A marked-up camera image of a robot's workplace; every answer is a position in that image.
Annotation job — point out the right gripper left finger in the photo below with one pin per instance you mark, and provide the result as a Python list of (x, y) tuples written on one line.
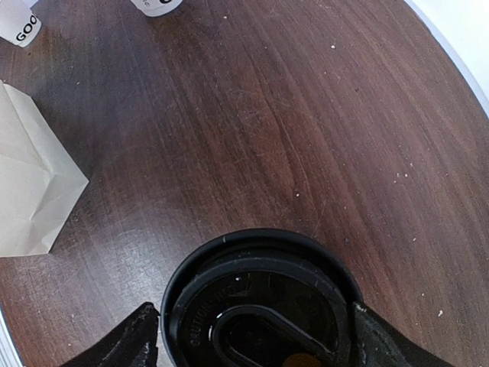
[(131, 343)]

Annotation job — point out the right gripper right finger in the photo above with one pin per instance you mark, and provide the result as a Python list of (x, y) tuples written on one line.
[(380, 344)]

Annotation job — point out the black plastic cup lid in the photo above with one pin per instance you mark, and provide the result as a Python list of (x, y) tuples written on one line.
[(257, 297)]

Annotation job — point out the brown paper bag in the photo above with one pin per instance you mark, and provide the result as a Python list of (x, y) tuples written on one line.
[(40, 182)]

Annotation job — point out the white cup holding straws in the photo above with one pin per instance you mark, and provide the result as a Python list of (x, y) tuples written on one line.
[(19, 25)]

